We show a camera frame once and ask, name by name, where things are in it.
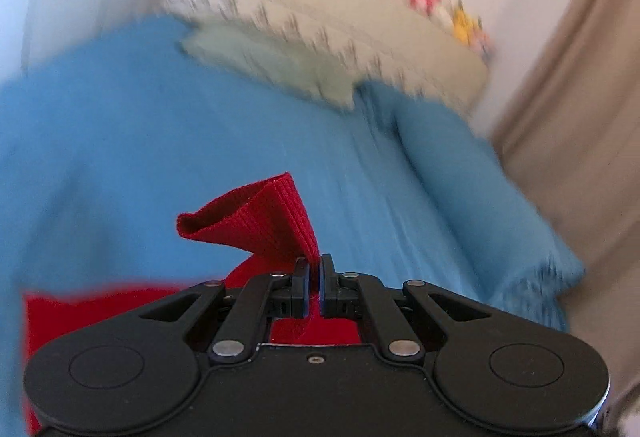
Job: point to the white patterned pillow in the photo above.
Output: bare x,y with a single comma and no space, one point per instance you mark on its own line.
320,12

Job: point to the red knitted garment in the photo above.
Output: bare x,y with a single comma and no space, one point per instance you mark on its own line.
260,227

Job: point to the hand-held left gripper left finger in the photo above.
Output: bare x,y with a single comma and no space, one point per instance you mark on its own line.
300,287

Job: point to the pale green folded cloth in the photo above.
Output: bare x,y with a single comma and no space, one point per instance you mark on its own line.
270,59

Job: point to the beige curtain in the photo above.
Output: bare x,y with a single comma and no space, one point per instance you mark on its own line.
580,117

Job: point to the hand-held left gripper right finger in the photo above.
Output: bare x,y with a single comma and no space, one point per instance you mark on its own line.
328,286

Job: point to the yellow plush toy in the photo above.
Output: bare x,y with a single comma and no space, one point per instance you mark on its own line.
465,23

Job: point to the blue bed blanket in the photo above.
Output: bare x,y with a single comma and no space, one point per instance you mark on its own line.
200,127

